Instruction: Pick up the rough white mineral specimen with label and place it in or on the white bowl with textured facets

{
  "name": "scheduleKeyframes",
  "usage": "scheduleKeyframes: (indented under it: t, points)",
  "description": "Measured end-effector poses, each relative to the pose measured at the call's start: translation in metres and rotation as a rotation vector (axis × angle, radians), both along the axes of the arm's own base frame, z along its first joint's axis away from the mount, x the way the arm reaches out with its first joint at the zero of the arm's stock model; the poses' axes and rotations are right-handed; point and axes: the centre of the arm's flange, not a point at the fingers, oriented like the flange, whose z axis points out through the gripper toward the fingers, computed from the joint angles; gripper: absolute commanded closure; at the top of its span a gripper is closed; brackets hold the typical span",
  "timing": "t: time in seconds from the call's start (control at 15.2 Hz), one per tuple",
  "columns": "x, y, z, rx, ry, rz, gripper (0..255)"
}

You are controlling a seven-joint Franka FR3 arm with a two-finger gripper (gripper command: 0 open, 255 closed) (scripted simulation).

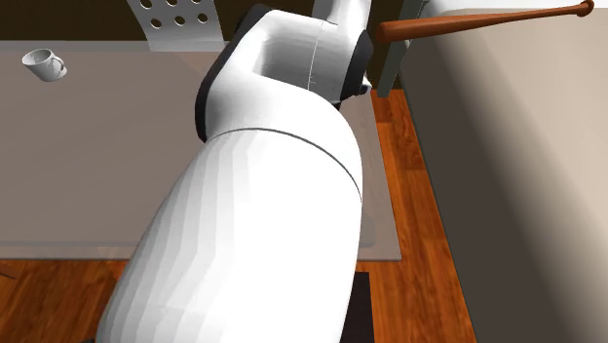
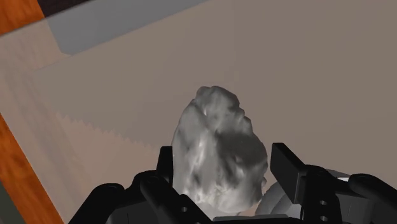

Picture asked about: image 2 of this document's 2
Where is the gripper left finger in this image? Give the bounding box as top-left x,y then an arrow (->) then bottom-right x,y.
68,145 -> 216,224

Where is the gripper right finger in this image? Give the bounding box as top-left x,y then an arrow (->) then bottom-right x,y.
269,142 -> 397,224

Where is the grey lumpy rock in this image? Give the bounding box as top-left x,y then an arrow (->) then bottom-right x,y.
171,85 -> 269,216

